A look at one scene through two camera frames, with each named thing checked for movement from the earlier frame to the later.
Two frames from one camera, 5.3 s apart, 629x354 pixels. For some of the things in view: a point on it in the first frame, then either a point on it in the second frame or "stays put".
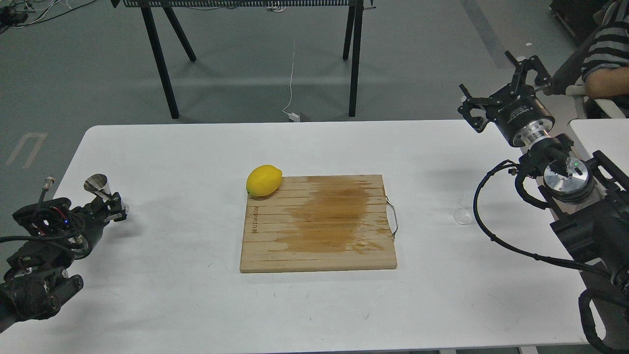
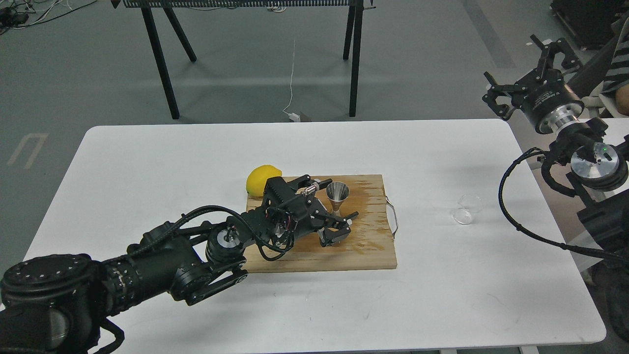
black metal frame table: [357, 6] stays put
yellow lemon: [263, 180] stays put
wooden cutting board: [319, 223] stays put
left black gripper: [74, 231] → [287, 212]
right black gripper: [517, 111] → [543, 96]
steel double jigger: [98, 184] → [337, 192]
